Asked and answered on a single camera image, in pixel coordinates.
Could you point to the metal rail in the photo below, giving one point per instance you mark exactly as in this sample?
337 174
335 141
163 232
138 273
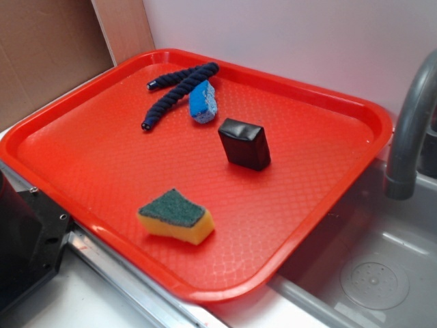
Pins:
97 288

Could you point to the black box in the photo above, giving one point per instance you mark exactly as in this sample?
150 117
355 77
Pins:
245 144

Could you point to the yellow green sponge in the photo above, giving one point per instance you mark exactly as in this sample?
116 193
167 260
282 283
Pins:
173 215

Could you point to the blue sponge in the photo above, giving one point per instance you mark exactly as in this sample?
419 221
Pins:
202 103

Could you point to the red plastic tray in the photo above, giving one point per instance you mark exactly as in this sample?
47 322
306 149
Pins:
87 152

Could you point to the brown cardboard panel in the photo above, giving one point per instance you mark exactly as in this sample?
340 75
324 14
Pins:
50 47

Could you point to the grey faucet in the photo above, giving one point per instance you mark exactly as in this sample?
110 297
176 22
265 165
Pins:
413 148

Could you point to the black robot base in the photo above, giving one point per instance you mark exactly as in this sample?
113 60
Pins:
34 231

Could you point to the grey sink basin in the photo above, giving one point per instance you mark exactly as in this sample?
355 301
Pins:
371 261

